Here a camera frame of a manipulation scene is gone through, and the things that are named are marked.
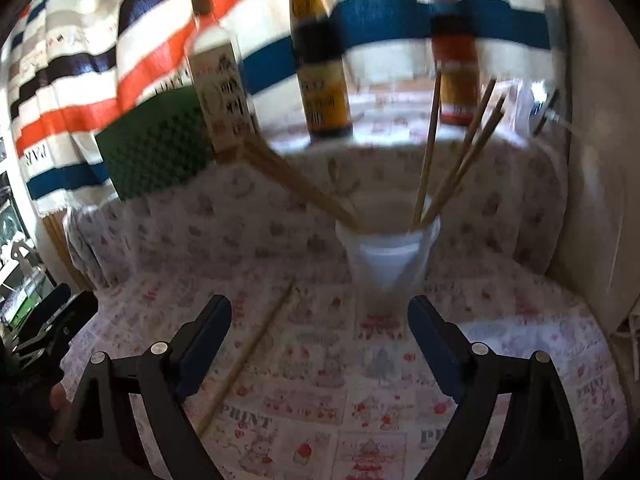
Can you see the wooden frame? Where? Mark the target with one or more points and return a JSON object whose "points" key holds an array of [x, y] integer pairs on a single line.
{"points": [[60, 250]]}

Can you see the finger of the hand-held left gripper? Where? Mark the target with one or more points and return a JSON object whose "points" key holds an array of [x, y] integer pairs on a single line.
{"points": [[55, 300], [75, 315]]}

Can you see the white power adapter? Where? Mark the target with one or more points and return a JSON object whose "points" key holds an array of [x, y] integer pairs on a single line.
{"points": [[542, 120]]}

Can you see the person's left hand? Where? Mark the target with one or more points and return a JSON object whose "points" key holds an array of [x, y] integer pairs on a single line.
{"points": [[61, 399]]}

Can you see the printed tablecloth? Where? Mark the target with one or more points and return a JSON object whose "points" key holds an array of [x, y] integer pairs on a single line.
{"points": [[325, 360]]}

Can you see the green checkered board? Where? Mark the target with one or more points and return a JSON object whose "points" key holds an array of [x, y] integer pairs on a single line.
{"points": [[155, 150]]}

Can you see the clear cooking wine bottle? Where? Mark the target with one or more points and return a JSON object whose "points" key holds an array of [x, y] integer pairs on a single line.
{"points": [[225, 100]]}

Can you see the dark soy sauce bottle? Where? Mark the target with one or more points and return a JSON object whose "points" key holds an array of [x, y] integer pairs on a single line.
{"points": [[320, 85]]}

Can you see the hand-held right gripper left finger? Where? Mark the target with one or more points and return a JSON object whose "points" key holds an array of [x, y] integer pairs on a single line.
{"points": [[205, 345]]}

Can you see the striped curtain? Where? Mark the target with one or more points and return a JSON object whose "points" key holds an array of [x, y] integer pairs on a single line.
{"points": [[150, 35]]}

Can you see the translucent plastic cup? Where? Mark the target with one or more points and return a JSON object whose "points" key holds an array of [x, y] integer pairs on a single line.
{"points": [[390, 260]]}

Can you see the red-capped sauce bottle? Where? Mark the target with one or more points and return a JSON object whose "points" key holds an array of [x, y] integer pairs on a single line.
{"points": [[455, 60]]}

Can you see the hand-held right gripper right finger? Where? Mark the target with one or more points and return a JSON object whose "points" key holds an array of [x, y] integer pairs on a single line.
{"points": [[435, 350]]}

